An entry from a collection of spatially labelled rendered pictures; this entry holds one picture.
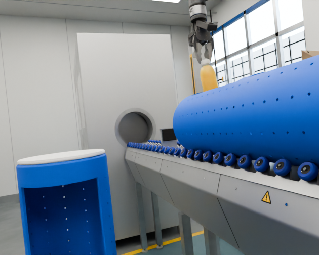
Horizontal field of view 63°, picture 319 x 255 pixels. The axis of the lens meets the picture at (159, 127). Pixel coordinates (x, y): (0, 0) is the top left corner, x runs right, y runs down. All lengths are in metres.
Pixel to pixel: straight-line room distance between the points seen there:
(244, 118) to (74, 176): 0.51
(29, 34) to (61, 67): 0.80
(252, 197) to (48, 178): 0.58
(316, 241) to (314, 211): 0.06
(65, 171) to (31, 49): 4.92
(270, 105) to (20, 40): 5.30
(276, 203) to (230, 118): 0.27
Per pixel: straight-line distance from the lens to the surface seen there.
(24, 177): 0.87
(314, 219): 0.67
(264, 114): 0.70
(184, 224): 1.45
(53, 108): 5.41
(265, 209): 0.77
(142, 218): 2.43
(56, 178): 0.81
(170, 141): 1.67
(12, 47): 5.66
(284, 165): 0.72
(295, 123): 0.63
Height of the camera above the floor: 1.10
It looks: level
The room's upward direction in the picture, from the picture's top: 6 degrees counter-clockwise
